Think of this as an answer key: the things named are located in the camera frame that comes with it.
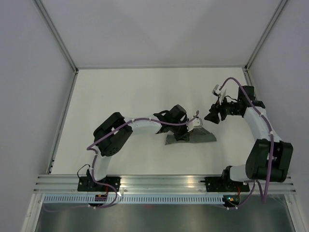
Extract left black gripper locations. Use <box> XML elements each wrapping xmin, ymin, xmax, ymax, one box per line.
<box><xmin>170</xmin><ymin>120</ymin><xmax>193</xmax><ymax>143</ymax></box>

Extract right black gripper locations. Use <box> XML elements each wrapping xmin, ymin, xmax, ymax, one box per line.
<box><xmin>204</xmin><ymin>95</ymin><xmax>240</xmax><ymax>125</ymax></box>

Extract grey cloth napkin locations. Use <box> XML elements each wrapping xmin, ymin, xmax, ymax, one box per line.
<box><xmin>165</xmin><ymin>128</ymin><xmax>217</xmax><ymax>145</ymax></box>

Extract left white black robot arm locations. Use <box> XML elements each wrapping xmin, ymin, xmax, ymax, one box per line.
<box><xmin>87</xmin><ymin>104</ymin><xmax>200</xmax><ymax>191</ymax></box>

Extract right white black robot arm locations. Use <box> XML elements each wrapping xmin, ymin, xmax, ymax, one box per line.
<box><xmin>204</xmin><ymin>85</ymin><xmax>293</xmax><ymax>191</ymax></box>

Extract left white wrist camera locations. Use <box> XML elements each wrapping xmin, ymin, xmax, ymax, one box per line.
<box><xmin>186</xmin><ymin>110</ymin><xmax>203</xmax><ymax>132</ymax></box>

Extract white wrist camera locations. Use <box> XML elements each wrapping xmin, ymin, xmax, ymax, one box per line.
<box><xmin>212</xmin><ymin>85</ymin><xmax>226</xmax><ymax>104</ymax></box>
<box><xmin>186</xmin><ymin>110</ymin><xmax>203</xmax><ymax>132</ymax></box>

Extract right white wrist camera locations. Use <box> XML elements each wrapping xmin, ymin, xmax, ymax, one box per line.
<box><xmin>212</xmin><ymin>85</ymin><xmax>226</xmax><ymax>104</ymax></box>

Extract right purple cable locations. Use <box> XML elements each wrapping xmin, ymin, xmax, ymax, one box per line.
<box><xmin>218</xmin><ymin>77</ymin><xmax>275</xmax><ymax>210</ymax></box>

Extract purple cable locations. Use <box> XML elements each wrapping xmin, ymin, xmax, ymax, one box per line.
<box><xmin>218</xmin><ymin>77</ymin><xmax>275</xmax><ymax>210</ymax></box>
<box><xmin>43</xmin><ymin>110</ymin><xmax>200</xmax><ymax>213</ymax></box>

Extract right aluminium frame post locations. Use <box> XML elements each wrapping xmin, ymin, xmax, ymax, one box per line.
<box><xmin>243</xmin><ymin>0</ymin><xmax>289</xmax><ymax>72</ymax></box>

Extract aluminium frame post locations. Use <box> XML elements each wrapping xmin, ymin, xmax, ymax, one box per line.
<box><xmin>33</xmin><ymin>0</ymin><xmax>78</xmax><ymax>73</ymax></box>
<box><xmin>243</xmin><ymin>0</ymin><xmax>289</xmax><ymax>72</ymax></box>

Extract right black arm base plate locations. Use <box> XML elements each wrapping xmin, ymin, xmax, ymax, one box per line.
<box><xmin>200</xmin><ymin>176</ymin><xmax>250</xmax><ymax>193</ymax></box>

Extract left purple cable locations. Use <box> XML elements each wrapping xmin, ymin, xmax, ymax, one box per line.
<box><xmin>43</xmin><ymin>110</ymin><xmax>200</xmax><ymax>213</ymax></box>

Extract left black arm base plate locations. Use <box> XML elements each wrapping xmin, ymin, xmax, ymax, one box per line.
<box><xmin>77</xmin><ymin>176</ymin><xmax>121</xmax><ymax>192</ymax></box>

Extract aluminium front rail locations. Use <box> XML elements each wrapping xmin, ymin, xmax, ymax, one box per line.
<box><xmin>33</xmin><ymin>174</ymin><xmax>296</xmax><ymax>194</ymax></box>

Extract white slotted cable duct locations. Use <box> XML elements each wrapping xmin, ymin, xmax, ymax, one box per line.
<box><xmin>43</xmin><ymin>194</ymin><xmax>224</xmax><ymax>204</ymax></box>

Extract left aluminium frame post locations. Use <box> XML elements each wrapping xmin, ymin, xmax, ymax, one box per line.
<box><xmin>33</xmin><ymin>0</ymin><xmax>78</xmax><ymax>73</ymax></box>

